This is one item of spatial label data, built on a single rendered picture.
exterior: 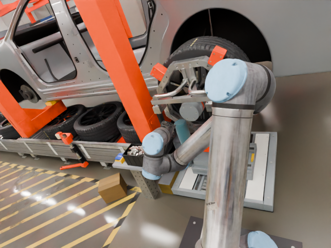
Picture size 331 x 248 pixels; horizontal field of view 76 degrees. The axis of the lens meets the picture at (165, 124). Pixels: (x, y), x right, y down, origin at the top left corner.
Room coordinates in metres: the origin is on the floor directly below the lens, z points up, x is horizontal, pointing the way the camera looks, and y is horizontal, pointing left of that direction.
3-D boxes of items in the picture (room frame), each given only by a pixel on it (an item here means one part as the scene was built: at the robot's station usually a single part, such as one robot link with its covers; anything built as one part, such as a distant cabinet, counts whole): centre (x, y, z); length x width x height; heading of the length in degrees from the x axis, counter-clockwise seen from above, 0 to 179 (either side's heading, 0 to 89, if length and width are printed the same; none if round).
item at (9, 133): (3.70, 2.40, 0.39); 0.66 x 0.66 x 0.24
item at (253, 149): (1.40, -0.38, 0.13); 0.50 x 0.36 x 0.10; 54
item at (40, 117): (2.95, 1.51, 0.69); 0.52 x 0.17 x 0.35; 144
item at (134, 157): (1.39, 0.29, 0.51); 0.20 x 0.14 x 0.13; 54
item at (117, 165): (1.41, 0.32, 0.44); 0.43 x 0.17 x 0.03; 54
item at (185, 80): (1.24, -0.11, 1.03); 0.19 x 0.18 x 0.11; 144
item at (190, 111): (1.23, -0.22, 0.85); 0.21 x 0.14 x 0.14; 144
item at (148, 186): (1.43, 0.35, 0.21); 0.10 x 0.10 x 0.42; 54
